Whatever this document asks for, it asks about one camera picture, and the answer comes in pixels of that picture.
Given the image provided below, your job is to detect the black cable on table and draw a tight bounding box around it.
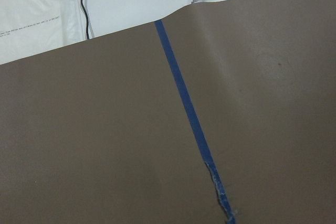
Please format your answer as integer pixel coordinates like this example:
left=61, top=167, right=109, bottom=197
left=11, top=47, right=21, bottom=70
left=76, top=0, right=91, bottom=40

